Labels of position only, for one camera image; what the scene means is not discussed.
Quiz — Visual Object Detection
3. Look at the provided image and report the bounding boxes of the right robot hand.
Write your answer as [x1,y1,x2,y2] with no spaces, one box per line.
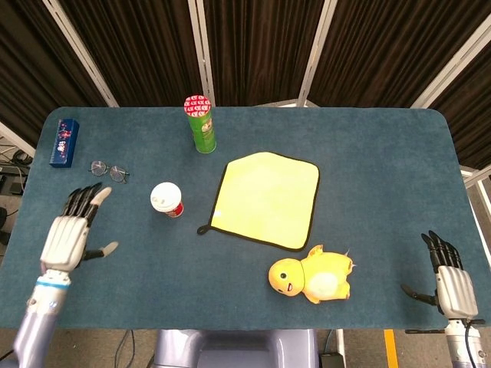
[400,229,479,320]

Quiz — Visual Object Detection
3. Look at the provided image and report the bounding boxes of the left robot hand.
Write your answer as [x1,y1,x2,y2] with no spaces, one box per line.
[39,182,120,275]

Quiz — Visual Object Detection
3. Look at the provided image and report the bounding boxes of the red paper cup white lid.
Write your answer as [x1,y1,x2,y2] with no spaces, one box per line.
[150,182,185,219]

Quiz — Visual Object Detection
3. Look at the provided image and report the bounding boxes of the thin-framed eyeglasses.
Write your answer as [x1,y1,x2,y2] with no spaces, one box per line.
[89,160,130,185]

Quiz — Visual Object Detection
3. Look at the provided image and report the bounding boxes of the blue patterned box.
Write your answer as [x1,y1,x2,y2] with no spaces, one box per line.
[48,118,81,169]

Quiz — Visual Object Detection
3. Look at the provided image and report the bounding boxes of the yellow plush duck toy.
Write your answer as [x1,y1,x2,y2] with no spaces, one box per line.
[267,245,356,305]

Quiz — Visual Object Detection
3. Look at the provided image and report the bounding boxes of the blue felt table cover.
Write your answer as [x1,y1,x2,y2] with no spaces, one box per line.
[0,106,491,330]

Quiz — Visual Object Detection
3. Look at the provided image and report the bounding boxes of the green chip can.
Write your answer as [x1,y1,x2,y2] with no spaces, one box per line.
[183,94,218,155]

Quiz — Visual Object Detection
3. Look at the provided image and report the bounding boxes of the dark brown curtain panel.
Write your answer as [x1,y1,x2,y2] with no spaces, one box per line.
[203,0,327,107]
[0,0,108,146]
[429,41,491,169]
[57,0,204,107]
[310,0,491,108]

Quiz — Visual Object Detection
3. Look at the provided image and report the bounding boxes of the grey robot torso base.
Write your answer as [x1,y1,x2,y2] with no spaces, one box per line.
[153,328,319,368]

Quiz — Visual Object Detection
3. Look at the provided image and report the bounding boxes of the yellow cloth black trim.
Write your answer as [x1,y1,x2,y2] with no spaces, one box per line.
[196,151,321,253]

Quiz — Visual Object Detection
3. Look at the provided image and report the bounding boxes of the black floor cable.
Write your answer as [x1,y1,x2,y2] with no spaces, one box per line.
[114,329,136,368]

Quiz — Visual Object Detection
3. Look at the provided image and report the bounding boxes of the white partition frame post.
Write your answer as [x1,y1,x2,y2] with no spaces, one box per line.
[41,0,120,108]
[297,0,338,108]
[409,15,491,109]
[186,0,216,107]

